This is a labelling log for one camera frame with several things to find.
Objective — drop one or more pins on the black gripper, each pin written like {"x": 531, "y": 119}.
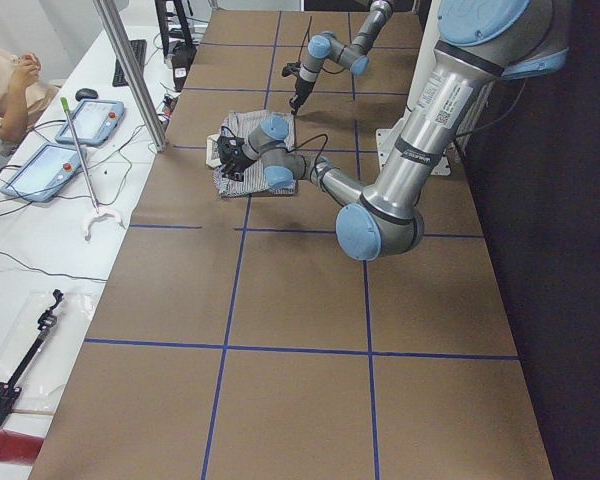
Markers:
{"x": 235, "y": 154}
{"x": 300, "y": 89}

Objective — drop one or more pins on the navy white striped polo shirt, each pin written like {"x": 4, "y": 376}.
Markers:
{"x": 254, "y": 182}

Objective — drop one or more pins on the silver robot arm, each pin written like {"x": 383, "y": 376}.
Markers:
{"x": 479, "y": 42}
{"x": 326, "y": 46}

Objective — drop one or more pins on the black box with label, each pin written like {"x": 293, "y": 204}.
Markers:
{"x": 181, "y": 61}

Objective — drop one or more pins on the silver reacher grabber stick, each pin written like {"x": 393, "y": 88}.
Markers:
{"x": 99, "y": 212}

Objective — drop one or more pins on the far blue teach pendant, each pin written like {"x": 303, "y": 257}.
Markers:
{"x": 94, "y": 120}

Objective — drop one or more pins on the blue teach pendant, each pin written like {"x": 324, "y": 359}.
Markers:
{"x": 49, "y": 169}
{"x": 94, "y": 120}

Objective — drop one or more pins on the black computer mouse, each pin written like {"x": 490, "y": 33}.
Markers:
{"x": 86, "y": 93}

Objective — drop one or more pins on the near blue teach pendant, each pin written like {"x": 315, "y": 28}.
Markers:
{"x": 49, "y": 169}

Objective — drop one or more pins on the seated person in beige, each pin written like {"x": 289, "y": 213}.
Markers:
{"x": 23, "y": 96}

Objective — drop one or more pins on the red cylinder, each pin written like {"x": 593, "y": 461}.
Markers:
{"x": 19, "y": 448}

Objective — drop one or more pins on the white camera mast base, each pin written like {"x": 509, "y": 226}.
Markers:
{"x": 425, "y": 64}

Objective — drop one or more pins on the aluminium frame post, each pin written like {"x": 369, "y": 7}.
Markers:
{"x": 120, "y": 43}

